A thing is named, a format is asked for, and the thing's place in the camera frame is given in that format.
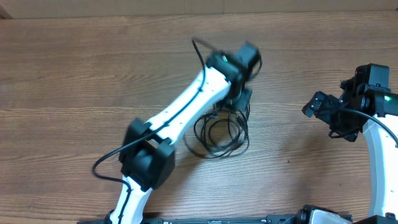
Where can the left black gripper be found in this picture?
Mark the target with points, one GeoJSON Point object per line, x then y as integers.
{"type": "Point", "coordinates": [245, 98]}

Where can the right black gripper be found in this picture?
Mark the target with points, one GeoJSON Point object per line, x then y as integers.
{"type": "Point", "coordinates": [328, 102]}

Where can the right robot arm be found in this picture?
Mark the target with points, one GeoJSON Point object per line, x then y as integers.
{"type": "Point", "coordinates": [366, 106]}

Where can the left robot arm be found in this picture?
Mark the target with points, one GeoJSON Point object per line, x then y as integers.
{"type": "Point", "coordinates": [148, 154]}

